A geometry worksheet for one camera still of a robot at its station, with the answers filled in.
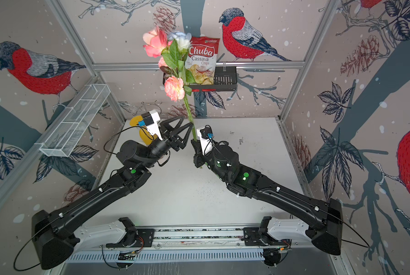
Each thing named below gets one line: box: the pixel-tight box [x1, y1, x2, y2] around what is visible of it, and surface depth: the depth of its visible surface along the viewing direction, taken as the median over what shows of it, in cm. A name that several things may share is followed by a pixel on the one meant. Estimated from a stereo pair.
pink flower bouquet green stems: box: [143, 26, 197, 143], surface depth 48 cm
